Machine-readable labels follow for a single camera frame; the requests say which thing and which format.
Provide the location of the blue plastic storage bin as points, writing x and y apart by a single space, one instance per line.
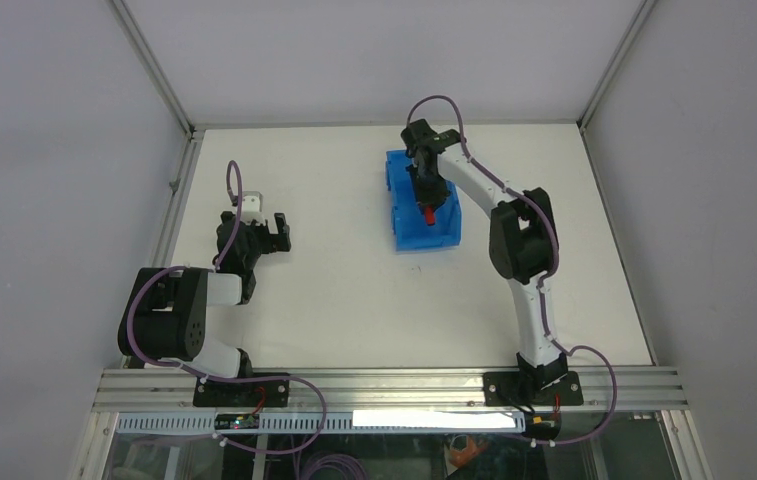
409 226

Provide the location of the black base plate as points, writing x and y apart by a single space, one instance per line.
513 388
240 392

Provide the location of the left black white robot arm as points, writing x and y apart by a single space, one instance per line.
164 322

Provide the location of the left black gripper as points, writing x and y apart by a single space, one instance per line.
273 242

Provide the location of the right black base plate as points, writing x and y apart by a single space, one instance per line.
513 388

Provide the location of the orange object under table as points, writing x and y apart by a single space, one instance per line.
462 449

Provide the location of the aluminium front rail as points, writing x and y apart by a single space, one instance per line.
590 389

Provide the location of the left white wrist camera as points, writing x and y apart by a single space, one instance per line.
252 208

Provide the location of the white slotted cable duct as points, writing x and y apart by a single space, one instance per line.
358 421

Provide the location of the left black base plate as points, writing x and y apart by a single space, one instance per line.
240 392

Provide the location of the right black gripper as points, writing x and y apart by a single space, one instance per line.
435 198

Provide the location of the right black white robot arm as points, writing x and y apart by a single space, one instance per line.
522 241

